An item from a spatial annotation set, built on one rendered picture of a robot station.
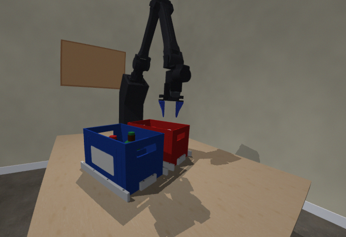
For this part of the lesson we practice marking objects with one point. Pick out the blue plastic crate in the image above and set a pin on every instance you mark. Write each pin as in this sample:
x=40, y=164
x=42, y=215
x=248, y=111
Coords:
x=121, y=162

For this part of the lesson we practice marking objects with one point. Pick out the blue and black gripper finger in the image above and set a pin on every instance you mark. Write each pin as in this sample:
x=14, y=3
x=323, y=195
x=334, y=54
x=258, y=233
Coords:
x=178, y=107
x=162, y=108

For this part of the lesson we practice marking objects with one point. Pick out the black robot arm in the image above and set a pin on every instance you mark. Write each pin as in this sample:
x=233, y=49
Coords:
x=173, y=58

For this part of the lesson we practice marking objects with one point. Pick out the red crate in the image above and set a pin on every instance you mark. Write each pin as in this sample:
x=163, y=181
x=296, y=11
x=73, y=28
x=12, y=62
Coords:
x=176, y=137

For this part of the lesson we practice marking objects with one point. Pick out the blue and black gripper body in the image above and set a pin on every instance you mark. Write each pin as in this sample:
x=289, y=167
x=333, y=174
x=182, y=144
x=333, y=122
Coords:
x=169, y=98

